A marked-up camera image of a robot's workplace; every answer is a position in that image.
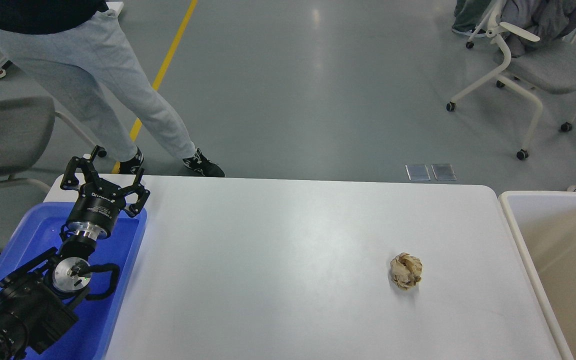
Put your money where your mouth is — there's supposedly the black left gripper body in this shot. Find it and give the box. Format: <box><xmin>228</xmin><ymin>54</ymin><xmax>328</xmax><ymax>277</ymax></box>
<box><xmin>65</xmin><ymin>180</ymin><xmax>127</xmax><ymax>239</ymax></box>

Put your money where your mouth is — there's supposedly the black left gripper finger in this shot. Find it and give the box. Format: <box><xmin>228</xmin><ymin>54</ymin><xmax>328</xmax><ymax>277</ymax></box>
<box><xmin>118</xmin><ymin>167</ymin><xmax>151</xmax><ymax>218</ymax></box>
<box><xmin>60</xmin><ymin>156</ymin><xmax>103</xmax><ymax>192</ymax></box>

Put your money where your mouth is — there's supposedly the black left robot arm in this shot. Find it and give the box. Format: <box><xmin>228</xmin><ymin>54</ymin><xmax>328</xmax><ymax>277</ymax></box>
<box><xmin>0</xmin><ymin>156</ymin><xmax>150</xmax><ymax>360</ymax></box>

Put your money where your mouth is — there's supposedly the blue plastic bin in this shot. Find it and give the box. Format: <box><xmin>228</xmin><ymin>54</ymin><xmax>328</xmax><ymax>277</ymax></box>
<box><xmin>0</xmin><ymin>201</ymin><xmax>148</xmax><ymax>360</ymax></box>

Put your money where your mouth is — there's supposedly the grey chair on left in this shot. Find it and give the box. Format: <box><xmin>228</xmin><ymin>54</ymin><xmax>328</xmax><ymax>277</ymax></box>
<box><xmin>0</xmin><ymin>96</ymin><xmax>96</xmax><ymax>194</ymax></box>

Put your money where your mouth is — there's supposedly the person in grey sweatpants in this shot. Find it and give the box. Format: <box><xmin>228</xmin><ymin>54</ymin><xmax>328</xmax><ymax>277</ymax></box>
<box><xmin>0</xmin><ymin>0</ymin><xmax>225</xmax><ymax>178</ymax></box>

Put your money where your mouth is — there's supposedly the left metal floor plate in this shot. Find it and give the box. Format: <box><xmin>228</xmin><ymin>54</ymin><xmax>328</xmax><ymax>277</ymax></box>
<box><xmin>405</xmin><ymin>164</ymin><xmax>431</xmax><ymax>182</ymax></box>

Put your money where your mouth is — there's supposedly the metal floor plate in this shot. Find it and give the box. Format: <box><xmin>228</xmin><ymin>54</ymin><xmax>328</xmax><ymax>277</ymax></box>
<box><xmin>430</xmin><ymin>163</ymin><xmax>457</xmax><ymax>182</ymax></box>
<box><xmin>405</xmin><ymin>164</ymin><xmax>431</xmax><ymax>182</ymax></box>

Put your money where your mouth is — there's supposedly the crumpled brown paper ball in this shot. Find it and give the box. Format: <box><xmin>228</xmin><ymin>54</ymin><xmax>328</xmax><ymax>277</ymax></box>
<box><xmin>390</xmin><ymin>252</ymin><xmax>423</xmax><ymax>291</ymax></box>

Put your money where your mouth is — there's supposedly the right metal floor plate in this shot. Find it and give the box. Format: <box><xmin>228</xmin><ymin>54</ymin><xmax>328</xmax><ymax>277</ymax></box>
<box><xmin>430</xmin><ymin>163</ymin><xmax>457</xmax><ymax>182</ymax></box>

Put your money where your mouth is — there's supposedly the person in dark green trousers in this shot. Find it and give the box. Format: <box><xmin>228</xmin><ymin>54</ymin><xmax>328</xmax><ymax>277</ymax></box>
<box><xmin>451</xmin><ymin>0</ymin><xmax>492</xmax><ymax>38</ymax></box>

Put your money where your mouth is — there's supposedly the beige plastic bin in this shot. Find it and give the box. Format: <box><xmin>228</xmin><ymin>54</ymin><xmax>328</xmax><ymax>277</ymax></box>
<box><xmin>498</xmin><ymin>191</ymin><xmax>576</xmax><ymax>360</ymax></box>

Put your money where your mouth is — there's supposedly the grey jacket on chair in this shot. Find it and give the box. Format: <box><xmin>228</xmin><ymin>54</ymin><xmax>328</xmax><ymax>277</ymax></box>
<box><xmin>500</xmin><ymin>0</ymin><xmax>576</xmax><ymax>58</ymax></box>

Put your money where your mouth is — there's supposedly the white grey office chair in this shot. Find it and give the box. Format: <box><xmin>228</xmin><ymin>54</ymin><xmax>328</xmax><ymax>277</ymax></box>
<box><xmin>446</xmin><ymin>0</ymin><xmax>576</xmax><ymax>161</ymax></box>

